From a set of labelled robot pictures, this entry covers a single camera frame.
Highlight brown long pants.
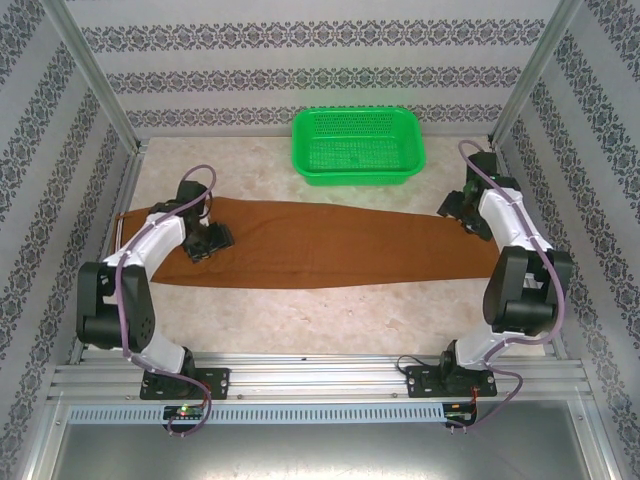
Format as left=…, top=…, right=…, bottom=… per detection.
left=108, top=196, right=497, bottom=292

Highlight green plastic mesh basket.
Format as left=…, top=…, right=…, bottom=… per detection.
left=292, top=106, right=428, bottom=187

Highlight grey metal sheet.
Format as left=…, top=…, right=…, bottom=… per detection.
left=29, top=399, right=621, bottom=480

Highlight aluminium side rail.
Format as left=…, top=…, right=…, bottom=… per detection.
left=68, top=147, right=147, bottom=364
left=488, top=142, right=570, bottom=360

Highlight aluminium frame post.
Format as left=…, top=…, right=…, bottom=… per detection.
left=42, top=0, right=143, bottom=152
left=489, top=0, right=585, bottom=146

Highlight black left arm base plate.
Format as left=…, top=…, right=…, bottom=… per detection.
left=139, top=367, right=232, bottom=401

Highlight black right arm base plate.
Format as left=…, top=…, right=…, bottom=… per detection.
left=405, top=364, right=499, bottom=400

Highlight aluminium mounting rail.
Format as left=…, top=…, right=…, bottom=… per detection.
left=47, top=352, right=594, bottom=402

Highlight grey slotted cable duct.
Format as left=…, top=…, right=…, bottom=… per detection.
left=67, top=403, right=447, bottom=424

